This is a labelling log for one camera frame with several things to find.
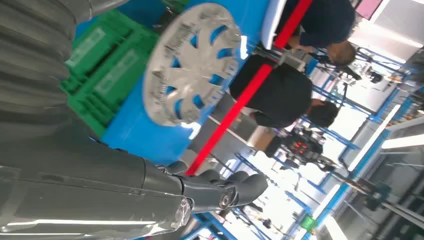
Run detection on blue metal shelf rack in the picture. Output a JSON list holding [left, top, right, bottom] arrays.
[[74, 0, 289, 167]]

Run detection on white curved plastic part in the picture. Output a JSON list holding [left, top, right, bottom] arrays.
[[259, 0, 288, 51]]

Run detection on folded green plastic crate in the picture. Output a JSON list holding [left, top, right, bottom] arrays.
[[67, 31, 161, 138], [60, 9, 140, 97]]

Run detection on red barrier belt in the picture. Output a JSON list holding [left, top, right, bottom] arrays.
[[184, 0, 314, 176]]

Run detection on black machine red lights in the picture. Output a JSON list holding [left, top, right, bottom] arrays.
[[264, 127, 339, 171]]

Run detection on person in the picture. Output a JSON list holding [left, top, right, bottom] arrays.
[[229, 54, 340, 130], [274, 0, 358, 67]]

